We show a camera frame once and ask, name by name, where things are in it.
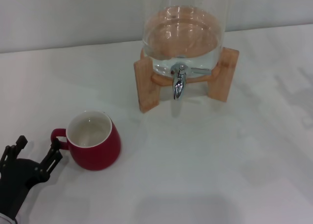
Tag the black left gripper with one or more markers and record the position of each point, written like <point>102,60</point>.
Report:
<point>17,177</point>

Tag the red ceramic cup white inside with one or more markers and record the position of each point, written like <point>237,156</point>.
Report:
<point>97,155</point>

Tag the chrome faucet with lever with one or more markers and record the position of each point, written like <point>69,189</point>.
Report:
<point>179,87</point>

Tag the light wooden dispenser stand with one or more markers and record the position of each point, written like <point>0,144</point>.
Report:
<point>146,87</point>

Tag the clear glass water dispenser jar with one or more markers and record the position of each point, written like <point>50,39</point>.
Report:
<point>183,26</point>

